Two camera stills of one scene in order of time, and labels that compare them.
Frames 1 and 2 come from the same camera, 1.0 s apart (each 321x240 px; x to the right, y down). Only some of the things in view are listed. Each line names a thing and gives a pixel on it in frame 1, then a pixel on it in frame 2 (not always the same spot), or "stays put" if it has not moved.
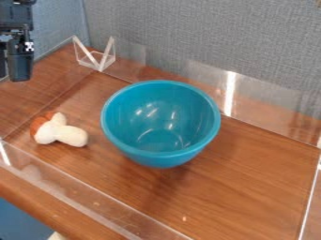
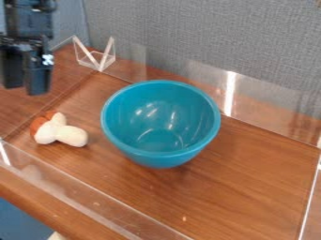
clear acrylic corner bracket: (94, 59) stays put
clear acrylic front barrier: (84, 197) stays put
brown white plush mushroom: (49, 129) stays put
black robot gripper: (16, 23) -> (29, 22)
